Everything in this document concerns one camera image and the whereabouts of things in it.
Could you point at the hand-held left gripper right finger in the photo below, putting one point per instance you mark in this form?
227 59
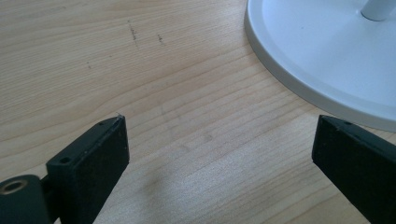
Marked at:
358 161

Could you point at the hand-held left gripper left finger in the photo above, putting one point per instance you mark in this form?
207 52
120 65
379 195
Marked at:
90 174

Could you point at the white round lamp base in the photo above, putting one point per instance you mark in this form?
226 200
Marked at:
327 53

